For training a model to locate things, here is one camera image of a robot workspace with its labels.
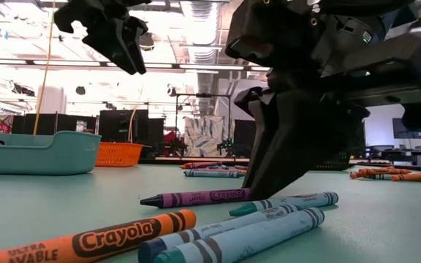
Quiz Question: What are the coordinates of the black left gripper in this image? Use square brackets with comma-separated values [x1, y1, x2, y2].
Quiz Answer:
[53, 0, 150, 76]

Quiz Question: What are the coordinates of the blue green crayon teal tip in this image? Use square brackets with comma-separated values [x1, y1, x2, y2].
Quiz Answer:
[153, 207, 325, 263]
[229, 191, 339, 217]

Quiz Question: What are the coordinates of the black ceiling dome fixture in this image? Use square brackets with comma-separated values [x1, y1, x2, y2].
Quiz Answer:
[139, 32, 156, 52]

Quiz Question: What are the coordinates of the black plastic mesh basket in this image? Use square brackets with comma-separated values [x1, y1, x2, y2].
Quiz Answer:
[314, 150, 352, 172]

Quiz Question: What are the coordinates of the small black green robot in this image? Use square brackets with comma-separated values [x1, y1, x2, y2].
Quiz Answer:
[216, 137, 235, 157]

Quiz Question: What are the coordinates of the white leaf patterned cloth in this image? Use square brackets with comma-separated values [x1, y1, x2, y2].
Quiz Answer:
[183, 115, 230, 158]

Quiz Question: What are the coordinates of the long ceiling light bar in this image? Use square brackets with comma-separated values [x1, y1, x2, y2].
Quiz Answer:
[0, 57, 270, 76]

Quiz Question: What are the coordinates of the dark computer monitor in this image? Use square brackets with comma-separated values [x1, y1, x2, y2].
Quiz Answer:
[392, 117, 421, 140]

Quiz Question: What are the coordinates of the tall black partition panel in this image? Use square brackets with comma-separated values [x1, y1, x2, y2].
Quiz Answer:
[99, 109, 150, 144]

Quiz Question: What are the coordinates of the small black robot rig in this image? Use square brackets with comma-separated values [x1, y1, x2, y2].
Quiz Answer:
[161, 137, 189, 158]

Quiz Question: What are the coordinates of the white pillar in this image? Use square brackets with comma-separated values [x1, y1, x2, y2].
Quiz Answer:
[37, 71, 68, 115]

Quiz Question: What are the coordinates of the low black partition panel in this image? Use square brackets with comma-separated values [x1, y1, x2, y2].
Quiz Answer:
[11, 113, 99, 136]

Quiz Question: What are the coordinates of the orange plastic basket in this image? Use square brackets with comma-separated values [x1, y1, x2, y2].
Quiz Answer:
[95, 142, 144, 168]

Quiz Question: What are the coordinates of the teal plastic bin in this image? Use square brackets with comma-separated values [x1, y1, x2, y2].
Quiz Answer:
[0, 130, 102, 175]

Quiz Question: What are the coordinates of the black metal frame stand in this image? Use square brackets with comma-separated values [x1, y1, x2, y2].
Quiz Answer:
[175, 94, 232, 147]

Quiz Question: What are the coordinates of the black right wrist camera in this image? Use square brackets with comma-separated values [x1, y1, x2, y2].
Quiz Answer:
[224, 0, 323, 70]

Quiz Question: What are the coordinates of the ribbed silver ceiling duct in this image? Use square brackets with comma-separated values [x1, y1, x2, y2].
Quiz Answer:
[180, 0, 221, 115]

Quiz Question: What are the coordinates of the thin yellow hanging cord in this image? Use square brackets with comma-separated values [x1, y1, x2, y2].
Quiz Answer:
[128, 82, 146, 143]

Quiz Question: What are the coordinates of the black table edge rail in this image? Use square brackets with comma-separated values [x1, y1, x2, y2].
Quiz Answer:
[137, 157, 421, 172]

